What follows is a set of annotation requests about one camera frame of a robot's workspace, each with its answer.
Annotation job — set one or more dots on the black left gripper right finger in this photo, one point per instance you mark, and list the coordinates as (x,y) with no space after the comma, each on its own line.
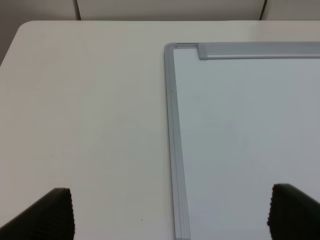
(293,215)

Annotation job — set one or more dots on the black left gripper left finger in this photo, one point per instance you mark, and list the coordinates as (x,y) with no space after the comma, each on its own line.
(49,218)

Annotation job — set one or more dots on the whiteboard with grey frame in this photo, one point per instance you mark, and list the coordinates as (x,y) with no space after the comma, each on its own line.
(242,116)

